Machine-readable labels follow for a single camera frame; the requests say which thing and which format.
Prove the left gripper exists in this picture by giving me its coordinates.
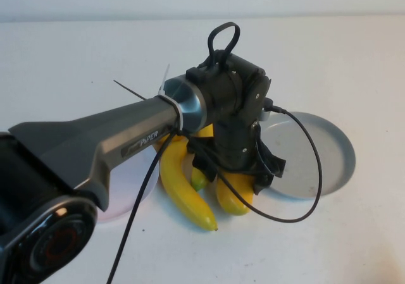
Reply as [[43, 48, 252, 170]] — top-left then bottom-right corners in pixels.
[[186, 119, 287, 197]]

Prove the orange mango with green tip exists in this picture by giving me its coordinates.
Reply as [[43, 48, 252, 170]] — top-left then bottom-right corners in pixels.
[[216, 170, 254, 217]]

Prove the yellow banana with green tip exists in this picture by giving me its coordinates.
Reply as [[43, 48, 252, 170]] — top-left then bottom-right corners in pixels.
[[189, 124, 216, 192]]

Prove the long yellow banana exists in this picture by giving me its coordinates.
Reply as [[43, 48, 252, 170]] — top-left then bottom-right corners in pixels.
[[159, 141, 219, 233]]

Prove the grey round plate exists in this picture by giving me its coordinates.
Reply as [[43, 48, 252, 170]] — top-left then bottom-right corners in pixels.
[[261, 111, 357, 201]]

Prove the pink round plate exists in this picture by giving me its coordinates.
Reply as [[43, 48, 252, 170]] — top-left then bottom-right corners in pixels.
[[94, 144, 159, 225]]

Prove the white zip tie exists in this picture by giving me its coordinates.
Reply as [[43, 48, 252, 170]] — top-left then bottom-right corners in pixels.
[[156, 64, 185, 133]]

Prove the straight black zip tie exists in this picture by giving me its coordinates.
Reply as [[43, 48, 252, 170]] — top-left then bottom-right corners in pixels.
[[113, 80, 149, 102]]

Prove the black looped wrist cable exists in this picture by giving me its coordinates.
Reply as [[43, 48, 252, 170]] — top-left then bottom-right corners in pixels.
[[207, 22, 240, 73]]

